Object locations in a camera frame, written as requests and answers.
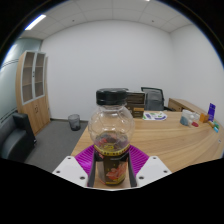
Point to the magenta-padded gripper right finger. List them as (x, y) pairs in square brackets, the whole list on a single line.
[(150, 168)]

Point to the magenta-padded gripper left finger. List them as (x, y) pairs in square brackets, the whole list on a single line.
[(71, 168)]

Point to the clear black-capped drink bottle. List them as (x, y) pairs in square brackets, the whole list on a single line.
[(111, 126)]

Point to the dark mesh waste bin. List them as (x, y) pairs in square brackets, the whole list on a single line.
[(74, 122)]

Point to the white printed leaflet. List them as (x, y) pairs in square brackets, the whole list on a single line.
[(154, 115)]

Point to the light brown cardboard box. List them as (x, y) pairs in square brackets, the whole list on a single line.
[(139, 112)]

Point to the white mug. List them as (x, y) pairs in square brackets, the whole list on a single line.
[(186, 118)]

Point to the flat round red coaster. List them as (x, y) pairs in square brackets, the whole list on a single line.
[(195, 124)]

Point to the black leather sofa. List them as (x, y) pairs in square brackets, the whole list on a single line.
[(13, 140)]

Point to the wooden shelf cabinet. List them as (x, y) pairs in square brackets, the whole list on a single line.
[(33, 111)]

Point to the black mesh office chair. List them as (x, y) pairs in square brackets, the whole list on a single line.
[(155, 99)]

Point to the wooden side desk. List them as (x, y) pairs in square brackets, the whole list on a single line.
[(183, 104)]

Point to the small blue packet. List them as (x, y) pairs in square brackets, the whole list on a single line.
[(216, 129)]

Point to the purple package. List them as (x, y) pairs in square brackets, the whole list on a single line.
[(211, 111)]

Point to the rectangular ceiling light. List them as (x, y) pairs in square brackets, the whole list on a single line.
[(35, 22)]

